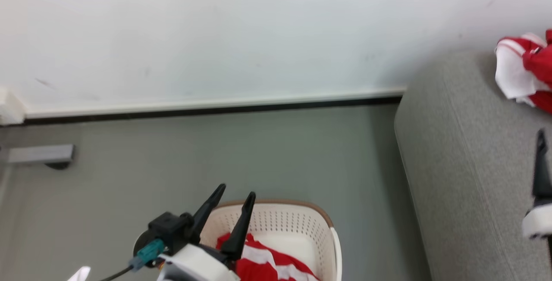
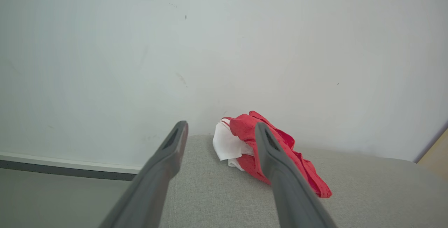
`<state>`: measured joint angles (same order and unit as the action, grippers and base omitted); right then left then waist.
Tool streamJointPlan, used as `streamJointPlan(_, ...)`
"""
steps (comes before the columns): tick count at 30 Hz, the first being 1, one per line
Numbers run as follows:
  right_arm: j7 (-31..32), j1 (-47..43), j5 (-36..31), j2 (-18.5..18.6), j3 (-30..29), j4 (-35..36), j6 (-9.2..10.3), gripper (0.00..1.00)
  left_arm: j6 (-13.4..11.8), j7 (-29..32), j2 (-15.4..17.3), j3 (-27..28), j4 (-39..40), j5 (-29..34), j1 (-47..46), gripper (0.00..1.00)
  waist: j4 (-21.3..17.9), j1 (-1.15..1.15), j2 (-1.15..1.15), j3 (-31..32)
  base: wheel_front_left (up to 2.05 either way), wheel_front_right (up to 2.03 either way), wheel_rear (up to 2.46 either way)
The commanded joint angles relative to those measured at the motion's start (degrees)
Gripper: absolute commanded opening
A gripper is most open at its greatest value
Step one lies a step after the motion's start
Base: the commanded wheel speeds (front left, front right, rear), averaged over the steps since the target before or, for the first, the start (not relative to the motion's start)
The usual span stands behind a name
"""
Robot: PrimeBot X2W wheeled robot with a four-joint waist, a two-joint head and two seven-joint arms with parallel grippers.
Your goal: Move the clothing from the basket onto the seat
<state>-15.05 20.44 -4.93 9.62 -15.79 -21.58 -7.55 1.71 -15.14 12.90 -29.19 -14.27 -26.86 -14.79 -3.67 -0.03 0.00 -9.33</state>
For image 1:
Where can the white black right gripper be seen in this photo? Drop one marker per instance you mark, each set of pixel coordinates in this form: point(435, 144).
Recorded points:
point(538, 220)

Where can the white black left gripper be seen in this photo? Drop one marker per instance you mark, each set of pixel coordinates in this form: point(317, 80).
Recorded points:
point(194, 266)

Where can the white cloth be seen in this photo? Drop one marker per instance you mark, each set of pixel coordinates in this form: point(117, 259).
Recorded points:
point(513, 74)

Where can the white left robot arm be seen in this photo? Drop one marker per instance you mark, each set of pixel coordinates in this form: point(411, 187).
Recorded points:
point(81, 274)

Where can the red and white garment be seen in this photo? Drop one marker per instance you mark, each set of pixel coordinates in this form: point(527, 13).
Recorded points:
point(258, 268)

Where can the grey fabric sofa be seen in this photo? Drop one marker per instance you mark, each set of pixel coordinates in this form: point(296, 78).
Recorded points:
point(465, 164)

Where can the cream perforated laundry basket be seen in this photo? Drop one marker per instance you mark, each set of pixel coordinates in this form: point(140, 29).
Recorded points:
point(284, 223)

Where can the white and black baseboard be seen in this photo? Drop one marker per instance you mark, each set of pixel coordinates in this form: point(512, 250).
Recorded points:
point(215, 106)

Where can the black round floor foot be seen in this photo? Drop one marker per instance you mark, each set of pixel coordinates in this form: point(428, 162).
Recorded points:
point(58, 165)

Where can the grey metal foot bar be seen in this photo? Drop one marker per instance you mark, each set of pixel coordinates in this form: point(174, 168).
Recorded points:
point(41, 154)

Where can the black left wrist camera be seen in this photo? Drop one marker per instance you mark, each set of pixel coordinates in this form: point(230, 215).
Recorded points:
point(166, 229)

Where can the white wall socket box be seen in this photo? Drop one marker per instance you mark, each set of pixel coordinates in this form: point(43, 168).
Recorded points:
point(8, 106)

